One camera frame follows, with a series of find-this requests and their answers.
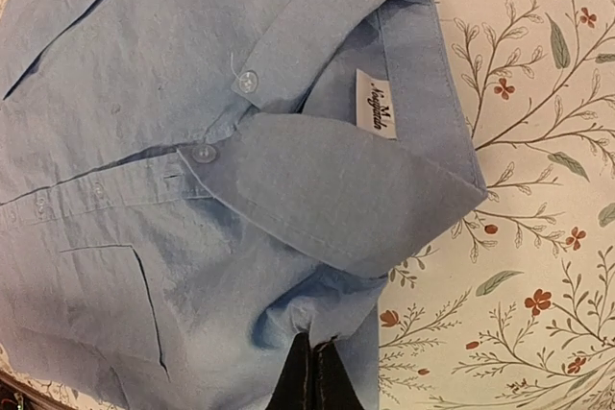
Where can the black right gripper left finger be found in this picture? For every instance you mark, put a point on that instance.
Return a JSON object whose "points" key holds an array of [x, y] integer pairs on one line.
{"points": [[294, 388]]}

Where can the light blue shirt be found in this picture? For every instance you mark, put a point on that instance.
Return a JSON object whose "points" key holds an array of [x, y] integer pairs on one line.
{"points": [[186, 185]]}

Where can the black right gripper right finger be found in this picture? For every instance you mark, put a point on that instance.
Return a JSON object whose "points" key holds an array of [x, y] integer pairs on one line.
{"points": [[333, 389]]}

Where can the floral white tablecloth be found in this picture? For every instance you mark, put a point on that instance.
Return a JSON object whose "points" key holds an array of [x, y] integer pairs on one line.
{"points": [[513, 306]]}

